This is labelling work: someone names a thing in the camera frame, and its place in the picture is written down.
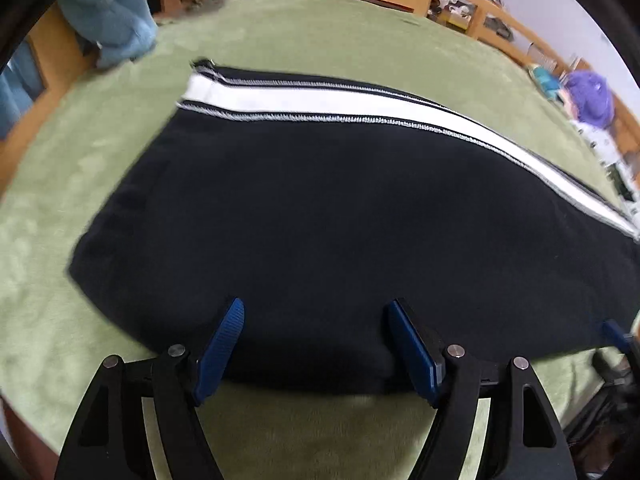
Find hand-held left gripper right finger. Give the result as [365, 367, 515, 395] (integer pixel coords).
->
[382, 297, 581, 480]

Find green fleece blanket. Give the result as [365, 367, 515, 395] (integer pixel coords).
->
[0, 0, 640, 480]

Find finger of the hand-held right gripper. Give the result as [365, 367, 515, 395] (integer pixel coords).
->
[601, 319, 639, 357]

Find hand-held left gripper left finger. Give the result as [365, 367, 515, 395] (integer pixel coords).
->
[52, 296, 246, 480]

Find black pants with white stripe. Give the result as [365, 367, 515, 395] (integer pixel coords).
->
[67, 57, 640, 397]

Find geometric patterned cushion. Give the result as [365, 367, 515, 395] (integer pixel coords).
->
[529, 62, 572, 102]

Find purple plush toy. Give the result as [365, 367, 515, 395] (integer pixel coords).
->
[565, 71, 615, 129]

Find light blue fleece garment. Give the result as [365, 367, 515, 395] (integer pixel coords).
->
[0, 0, 159, 137]

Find white flower print pillow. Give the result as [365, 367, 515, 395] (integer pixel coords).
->
[575, 119, 640, 203]

